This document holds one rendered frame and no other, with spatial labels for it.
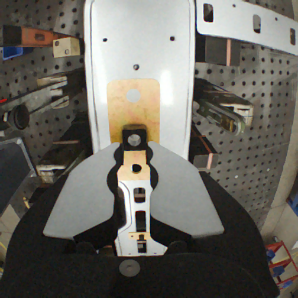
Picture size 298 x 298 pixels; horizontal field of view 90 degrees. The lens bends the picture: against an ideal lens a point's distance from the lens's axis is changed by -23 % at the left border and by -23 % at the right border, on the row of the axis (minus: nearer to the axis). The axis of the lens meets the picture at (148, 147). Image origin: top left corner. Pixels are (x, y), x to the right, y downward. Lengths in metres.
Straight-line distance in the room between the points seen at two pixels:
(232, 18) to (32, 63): 0.69
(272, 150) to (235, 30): 0.71
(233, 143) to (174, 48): 0.58
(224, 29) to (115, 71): 0.24
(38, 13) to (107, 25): 0.48
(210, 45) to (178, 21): 0.09
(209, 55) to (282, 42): 0.20
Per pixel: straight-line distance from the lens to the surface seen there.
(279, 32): 0.52
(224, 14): 0.44
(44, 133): 0.84
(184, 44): 0.40
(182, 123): 0.42
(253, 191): 1.12
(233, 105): 0.40
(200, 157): 0.48
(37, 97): 0.31
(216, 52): 0.44
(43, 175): 0.45
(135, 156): 0.15
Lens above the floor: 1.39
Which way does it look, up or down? 63 degrees down
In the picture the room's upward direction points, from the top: 174 degrees clockwise
